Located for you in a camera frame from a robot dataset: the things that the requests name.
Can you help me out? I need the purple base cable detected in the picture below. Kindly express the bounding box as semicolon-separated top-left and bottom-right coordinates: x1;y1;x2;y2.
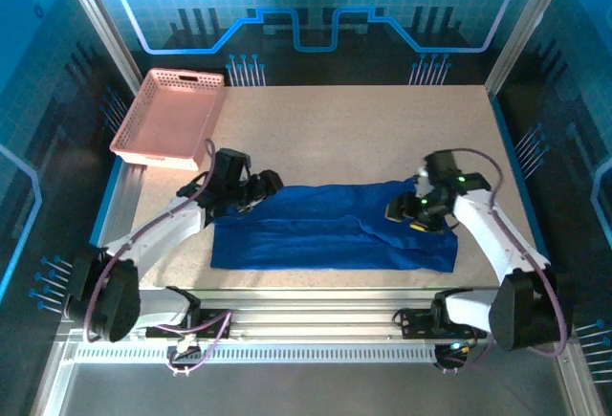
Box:
155;309;234;375

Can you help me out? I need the pink plastic basket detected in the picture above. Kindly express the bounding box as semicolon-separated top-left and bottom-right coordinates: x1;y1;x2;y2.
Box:
109;67;227;172

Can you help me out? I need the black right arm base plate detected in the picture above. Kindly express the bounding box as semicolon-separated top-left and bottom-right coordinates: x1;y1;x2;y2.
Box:
399;305;439;340

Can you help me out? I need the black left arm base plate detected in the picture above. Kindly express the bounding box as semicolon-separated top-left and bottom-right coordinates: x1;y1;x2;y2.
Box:
188;305;233;340

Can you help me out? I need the aluminium frame post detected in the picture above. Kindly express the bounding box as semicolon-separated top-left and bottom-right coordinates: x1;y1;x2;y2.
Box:
483;0;578;95
53;0;144;83

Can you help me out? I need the white slotted cable duct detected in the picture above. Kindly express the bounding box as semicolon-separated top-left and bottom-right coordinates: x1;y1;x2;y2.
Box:
76;344;439;364

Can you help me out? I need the wire bundle with green light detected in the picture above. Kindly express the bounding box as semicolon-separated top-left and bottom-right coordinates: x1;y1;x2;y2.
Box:
434;341;472;374

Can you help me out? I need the blue printed t-shirt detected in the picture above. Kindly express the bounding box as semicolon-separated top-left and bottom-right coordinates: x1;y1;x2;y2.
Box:
209;177;459;274

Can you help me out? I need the white wire connector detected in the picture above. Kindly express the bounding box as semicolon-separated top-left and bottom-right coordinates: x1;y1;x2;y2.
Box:
169;334;202;377

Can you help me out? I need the aluminium frame rail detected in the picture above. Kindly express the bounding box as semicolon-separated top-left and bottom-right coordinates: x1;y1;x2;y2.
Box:
61;286;575;340

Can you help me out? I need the aluminium side rail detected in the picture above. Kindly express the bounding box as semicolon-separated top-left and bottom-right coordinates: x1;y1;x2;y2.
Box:
85;160;147;264

